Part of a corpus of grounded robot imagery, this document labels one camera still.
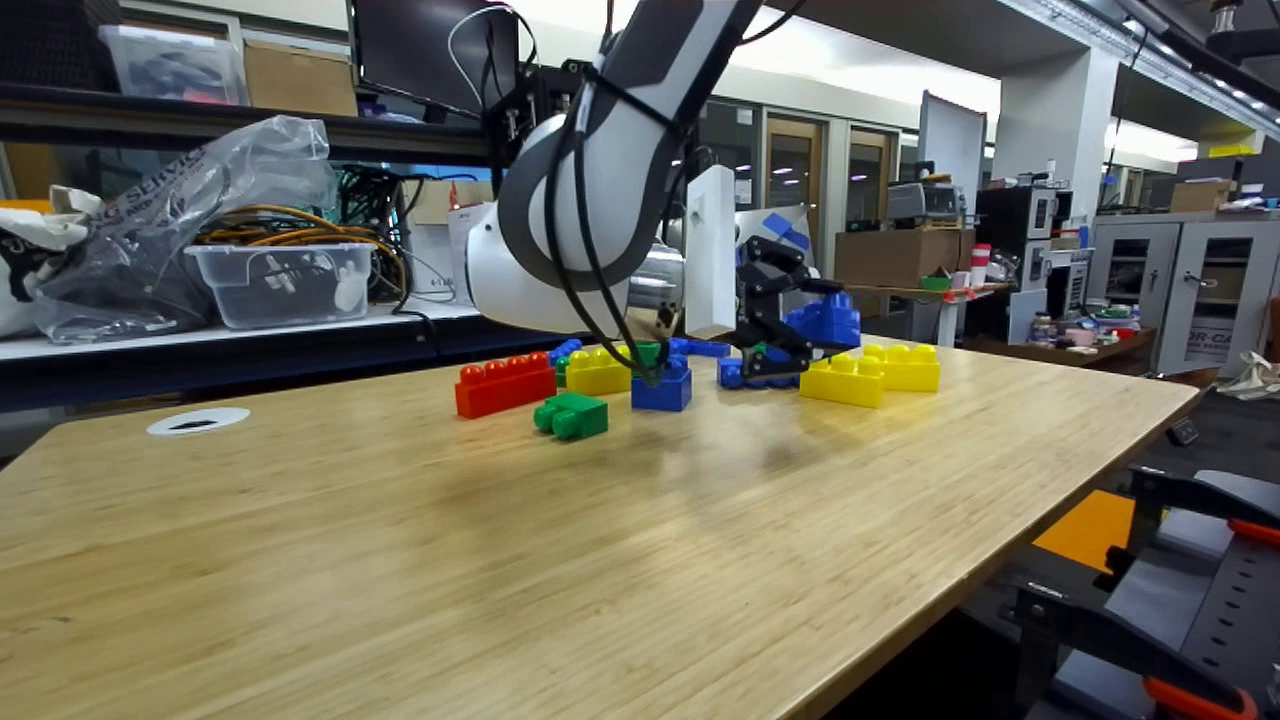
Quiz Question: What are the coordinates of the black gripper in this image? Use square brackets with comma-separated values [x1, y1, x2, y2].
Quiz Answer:
[737, 242, 839, 392]

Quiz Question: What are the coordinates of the yellow four-stud block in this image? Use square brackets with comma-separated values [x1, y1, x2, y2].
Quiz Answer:
[794, 354, 890, 413]
[860, 335, 942, 397]

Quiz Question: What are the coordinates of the blue building block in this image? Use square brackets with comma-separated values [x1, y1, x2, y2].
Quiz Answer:
[662, 334, 737, 365]

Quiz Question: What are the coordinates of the blue two-stud block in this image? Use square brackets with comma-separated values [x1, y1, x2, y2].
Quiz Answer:
[626, 359, 697, 415]

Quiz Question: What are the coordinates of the yellow building block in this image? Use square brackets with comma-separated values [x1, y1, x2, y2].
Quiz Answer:
[561, 342, 638, 402]

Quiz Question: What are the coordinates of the small green block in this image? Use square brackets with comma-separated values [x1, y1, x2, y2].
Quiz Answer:
[526, 388, 610, 450]

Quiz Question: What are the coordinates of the red building block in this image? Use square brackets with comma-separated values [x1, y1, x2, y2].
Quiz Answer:
[453, 350, 564, 426]

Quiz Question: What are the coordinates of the blue tape strip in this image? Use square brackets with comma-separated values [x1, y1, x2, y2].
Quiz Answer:
[759, 211, 816, 262]

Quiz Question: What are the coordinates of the brown cardboard box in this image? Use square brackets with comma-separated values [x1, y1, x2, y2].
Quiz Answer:
[1166, 177, 1238, 221]
[238, 36, 358, 120]
[830, 221, 974, 298]

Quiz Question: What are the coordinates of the orange floor mat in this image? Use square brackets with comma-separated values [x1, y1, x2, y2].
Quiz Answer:
[1031, 489, 1141, 582]

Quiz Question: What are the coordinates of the grey cabinet with doors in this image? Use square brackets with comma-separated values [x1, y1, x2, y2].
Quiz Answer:
[1085, 211, 1280, 385]

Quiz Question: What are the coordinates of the white workbench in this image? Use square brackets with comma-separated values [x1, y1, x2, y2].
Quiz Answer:
[0, 285, 536, 371]

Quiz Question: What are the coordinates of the black monitor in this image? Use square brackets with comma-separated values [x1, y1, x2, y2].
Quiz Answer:
[346, 0, 526, 120]

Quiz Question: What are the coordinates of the yellow box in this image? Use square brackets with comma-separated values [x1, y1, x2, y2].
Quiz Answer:
[1196, 129, 1266, 170]

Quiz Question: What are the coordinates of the grey and black equipment cart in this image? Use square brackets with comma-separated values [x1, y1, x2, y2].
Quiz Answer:
[1012, 465, 1280, 720]

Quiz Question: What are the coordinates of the clear plastic storage bin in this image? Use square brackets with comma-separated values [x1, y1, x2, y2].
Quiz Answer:
[184, 237, 381, 334]

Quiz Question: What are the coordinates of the white round table grommet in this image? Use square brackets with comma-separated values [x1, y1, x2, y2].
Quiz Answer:
[145, 406, 253, 446]

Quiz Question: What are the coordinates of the clear plastic bag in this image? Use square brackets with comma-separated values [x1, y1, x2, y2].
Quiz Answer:
[25, 113, 343, 350]

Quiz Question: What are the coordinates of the clear plastic tub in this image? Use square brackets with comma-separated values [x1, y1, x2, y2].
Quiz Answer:
[94, 22, 253, 109]

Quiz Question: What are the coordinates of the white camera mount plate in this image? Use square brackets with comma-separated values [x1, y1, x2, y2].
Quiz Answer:
[681, 161, 740, 342]

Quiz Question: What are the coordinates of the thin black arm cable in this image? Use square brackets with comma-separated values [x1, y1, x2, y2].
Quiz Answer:
[496, 58, 697, 354]

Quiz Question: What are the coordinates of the black wall shelf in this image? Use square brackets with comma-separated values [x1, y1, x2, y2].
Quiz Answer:
[0, 75, 513, 172]

